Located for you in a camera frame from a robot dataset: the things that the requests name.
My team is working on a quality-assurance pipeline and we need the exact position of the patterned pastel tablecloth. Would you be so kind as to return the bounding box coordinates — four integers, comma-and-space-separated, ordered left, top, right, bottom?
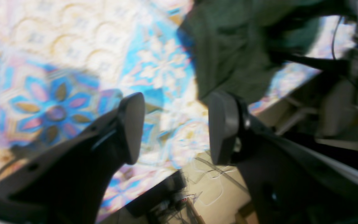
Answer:
0, 0, 358, 223

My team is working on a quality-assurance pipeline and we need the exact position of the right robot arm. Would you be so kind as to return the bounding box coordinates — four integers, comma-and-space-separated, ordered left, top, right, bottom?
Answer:
268, 0, 358, 138

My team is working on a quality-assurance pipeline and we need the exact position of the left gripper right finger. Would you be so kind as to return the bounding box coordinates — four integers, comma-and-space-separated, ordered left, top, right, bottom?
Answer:
208, 91, 358, 224

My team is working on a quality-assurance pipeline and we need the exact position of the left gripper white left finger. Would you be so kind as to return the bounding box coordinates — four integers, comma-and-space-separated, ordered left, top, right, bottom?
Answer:
0, 92, 145, 224

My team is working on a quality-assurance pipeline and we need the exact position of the dark green long-sleeve shirt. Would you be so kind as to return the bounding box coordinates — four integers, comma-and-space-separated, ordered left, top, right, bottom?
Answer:
178, 0, 352, 104

